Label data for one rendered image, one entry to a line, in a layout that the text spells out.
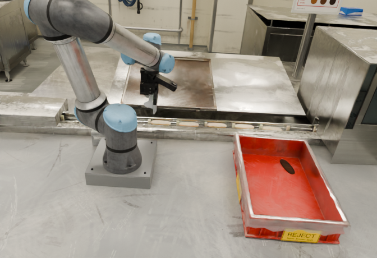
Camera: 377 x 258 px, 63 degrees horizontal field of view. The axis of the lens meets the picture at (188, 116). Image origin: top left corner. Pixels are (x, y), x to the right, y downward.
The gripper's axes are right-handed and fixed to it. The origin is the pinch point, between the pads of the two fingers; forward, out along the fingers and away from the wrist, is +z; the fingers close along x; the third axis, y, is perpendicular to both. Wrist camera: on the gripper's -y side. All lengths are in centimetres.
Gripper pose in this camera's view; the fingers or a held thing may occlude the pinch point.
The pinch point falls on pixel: (155, 107)
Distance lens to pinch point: 147.7
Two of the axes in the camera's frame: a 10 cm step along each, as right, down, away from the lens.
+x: 0.3, 5.2, -8.5
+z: -0.7, 8.5, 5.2
